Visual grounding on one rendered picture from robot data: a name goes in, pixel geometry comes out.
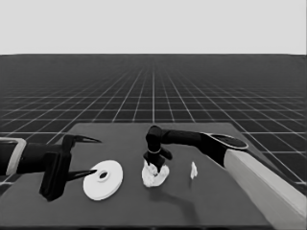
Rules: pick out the large thick white disc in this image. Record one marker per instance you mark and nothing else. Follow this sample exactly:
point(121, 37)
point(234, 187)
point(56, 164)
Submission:
point(96, 188)

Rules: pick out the white round pinned carrier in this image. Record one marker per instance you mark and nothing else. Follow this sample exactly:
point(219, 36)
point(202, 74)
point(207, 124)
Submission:
point(158, 182)

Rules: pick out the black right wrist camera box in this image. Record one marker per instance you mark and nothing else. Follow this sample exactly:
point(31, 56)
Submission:
point(168, 155)

